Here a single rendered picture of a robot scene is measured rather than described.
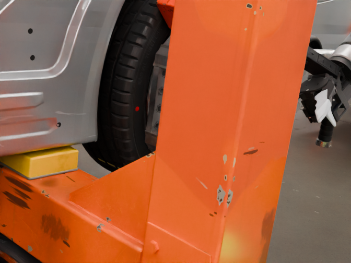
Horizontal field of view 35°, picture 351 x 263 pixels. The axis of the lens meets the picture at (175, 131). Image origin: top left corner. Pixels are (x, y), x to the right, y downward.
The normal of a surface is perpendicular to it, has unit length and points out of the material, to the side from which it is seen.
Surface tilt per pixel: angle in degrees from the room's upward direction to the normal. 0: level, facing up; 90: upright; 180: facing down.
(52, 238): 90
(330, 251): 0
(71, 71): 90
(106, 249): 90
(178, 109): 90
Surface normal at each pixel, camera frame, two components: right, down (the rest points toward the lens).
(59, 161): 0.73, 0.27
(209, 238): -0.67, 0.11
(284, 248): 0.13, -0.95
